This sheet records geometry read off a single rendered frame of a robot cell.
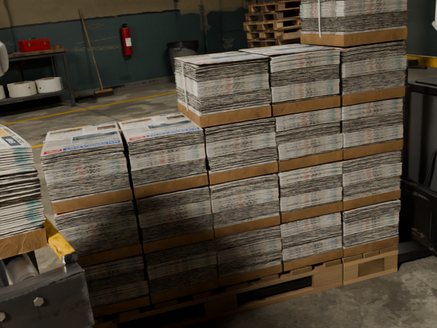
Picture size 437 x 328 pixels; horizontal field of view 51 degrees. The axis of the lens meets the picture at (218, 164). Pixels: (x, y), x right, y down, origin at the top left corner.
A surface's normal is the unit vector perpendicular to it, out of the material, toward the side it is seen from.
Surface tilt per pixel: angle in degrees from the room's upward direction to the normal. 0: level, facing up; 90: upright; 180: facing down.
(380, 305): 0
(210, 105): 90
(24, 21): 90
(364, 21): 89
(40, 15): 90
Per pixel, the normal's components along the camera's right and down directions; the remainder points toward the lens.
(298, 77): 0.26, 0.28
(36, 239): 0.58, 0.22
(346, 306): -0.09, -0.94
